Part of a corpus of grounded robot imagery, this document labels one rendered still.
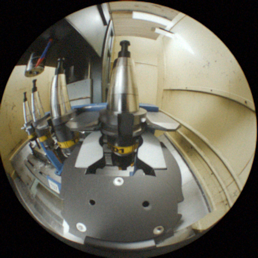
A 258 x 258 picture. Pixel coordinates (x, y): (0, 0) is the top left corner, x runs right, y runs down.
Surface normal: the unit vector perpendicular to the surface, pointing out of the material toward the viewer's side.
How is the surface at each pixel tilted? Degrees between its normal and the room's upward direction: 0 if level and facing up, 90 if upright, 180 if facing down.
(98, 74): 90
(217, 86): 90
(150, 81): 90
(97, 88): 90
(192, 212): 25
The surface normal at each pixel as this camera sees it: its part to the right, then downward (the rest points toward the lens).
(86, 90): 0.02, 0.45
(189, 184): -0.38, -0.82
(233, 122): -1.00, -0.01
